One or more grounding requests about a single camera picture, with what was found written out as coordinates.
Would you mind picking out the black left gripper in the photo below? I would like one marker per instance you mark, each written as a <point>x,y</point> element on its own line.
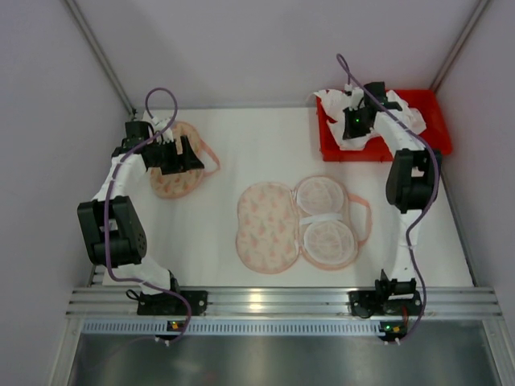
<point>177,157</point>

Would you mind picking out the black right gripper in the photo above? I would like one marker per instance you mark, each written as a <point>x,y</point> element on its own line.
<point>355,125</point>

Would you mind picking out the floral mesh laundry bag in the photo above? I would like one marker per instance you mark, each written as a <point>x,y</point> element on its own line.
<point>318,220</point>

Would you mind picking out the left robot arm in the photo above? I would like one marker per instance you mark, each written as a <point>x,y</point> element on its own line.
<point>113,234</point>

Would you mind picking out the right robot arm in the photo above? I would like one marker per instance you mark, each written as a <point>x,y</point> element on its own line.
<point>412,184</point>

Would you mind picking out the white bras pile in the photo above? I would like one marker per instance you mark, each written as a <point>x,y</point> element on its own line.
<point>335,102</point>

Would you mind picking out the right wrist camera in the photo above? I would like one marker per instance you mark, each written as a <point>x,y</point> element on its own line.
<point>354,94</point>

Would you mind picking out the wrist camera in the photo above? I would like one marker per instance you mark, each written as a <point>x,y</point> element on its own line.
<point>354,94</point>
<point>163,128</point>

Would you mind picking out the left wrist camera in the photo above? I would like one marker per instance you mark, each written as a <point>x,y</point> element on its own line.
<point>163,128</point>

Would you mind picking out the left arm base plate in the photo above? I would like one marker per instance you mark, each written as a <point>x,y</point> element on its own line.
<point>167,305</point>

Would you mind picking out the aluminium front rail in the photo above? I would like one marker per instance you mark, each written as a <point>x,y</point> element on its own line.
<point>442,303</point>

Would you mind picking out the slotted cable duct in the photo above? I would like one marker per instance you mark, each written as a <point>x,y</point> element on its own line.
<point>256,327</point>

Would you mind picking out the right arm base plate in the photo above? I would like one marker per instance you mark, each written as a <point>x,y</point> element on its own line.
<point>368,303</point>

